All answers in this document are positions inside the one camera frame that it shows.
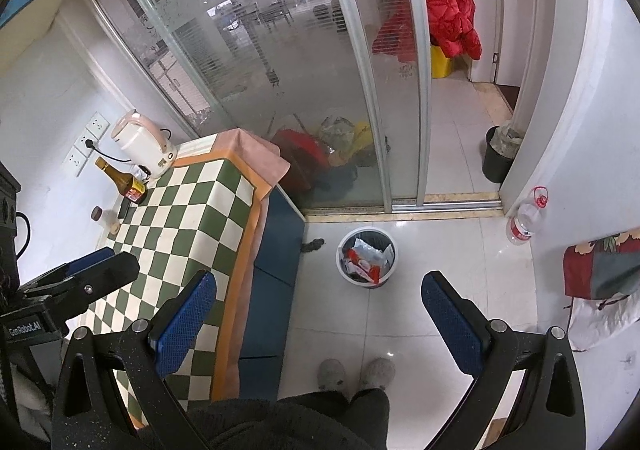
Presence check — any frosted glass sliding door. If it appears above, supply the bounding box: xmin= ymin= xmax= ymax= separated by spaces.
xmin=65 ymin=0 xmax=433 ymax=211

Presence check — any small round trash bin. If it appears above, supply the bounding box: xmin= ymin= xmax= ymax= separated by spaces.
xmin=336 ymin=227 xmax=398 ymax=287

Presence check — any clear water bottle red cap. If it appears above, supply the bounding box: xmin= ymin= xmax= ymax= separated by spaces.
xmin=507 ymin=186 xmax=550 ymax=245

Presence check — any red snack packet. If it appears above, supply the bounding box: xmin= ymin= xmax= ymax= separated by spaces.
xmin=345 ymin=250 xmax=382 ymax=283

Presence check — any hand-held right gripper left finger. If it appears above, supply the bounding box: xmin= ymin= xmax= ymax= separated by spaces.
xmin=51 ymin=270 xmax=218 ymax=450

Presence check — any yellow bag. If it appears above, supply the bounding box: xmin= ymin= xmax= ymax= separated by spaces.
xmin=350 ymin=121 xmax=373 ymax=156

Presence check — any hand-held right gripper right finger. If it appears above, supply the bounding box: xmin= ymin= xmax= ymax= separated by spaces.
xmin=421 ymin=270 xmax=586 ymax=450

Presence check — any white pink electric kettle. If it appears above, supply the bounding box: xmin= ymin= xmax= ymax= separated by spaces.
xmin=111 ymin=109 xmax=178 ymax=179

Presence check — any blue base cabinet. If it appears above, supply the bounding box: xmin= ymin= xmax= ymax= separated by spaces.
xmin=239 ymin=189 xmax=307 ymax=401

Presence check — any grey slipper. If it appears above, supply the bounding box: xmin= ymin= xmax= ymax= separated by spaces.
xmin=360 ymin=357 xmax=396 ymax=391
xmin=318 ymin=359 xmax=347 ymax=392

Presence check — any spice jar brown lid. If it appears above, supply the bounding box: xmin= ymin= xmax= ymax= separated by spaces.
xmin=90 ymin=207 xmax=122 ymax=237

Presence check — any black plug cable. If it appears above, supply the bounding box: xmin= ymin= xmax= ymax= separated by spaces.
xmin=86 ymin=140 xmax=135 ymax=165

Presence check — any person's dark clothing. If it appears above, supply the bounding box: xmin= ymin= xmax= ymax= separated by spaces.
xmin=140 ymin=389 xmax=391 ymax=450

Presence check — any black bucket with liner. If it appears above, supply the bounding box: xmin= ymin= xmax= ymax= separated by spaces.
xmin=482 ymin=125 xmax=523 ymax=183

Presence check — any yellow bin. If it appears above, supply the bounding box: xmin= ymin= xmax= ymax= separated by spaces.
xmin=431 ymin=44 xmax=453 ymax=79

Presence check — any white wall outlet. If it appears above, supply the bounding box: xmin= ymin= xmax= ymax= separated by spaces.
xmin=75 ymin=130 xmax=99 ymax=156
xmin=85 ymin=113 xmax=111 ymax=138
xmin=62 ymin=147 xmax=88 ymax=177

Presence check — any dining table with chairs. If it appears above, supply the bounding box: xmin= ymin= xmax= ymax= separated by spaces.
xmin=215 ymin=0 xmax=351 ymax=34

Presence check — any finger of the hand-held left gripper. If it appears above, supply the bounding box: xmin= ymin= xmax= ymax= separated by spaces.
xmin=19 ymin=251 xmax=141 ymax=320
xmin=47 ymin=246 xmax=117 ymax=277

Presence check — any green white checkered tablecloth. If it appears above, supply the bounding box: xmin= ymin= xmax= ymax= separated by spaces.
xmin=65 ymin=129 xmax=293 ymax=431

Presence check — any floral cloth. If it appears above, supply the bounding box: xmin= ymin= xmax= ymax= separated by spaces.
xmin=563 ymin=227 xmax=640 ymax=351

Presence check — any dark sauce bottle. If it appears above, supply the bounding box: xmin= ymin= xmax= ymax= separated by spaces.
xmin=95 ymin=156 xmax=148 ymax=205

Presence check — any red bag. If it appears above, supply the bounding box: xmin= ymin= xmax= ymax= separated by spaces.
xmin=272 ymin=127 xmax=331 ymax=168

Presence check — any red puffer jacket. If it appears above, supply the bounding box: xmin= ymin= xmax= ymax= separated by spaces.
xmin=424 ymin=0 xmax=483 ymax=61

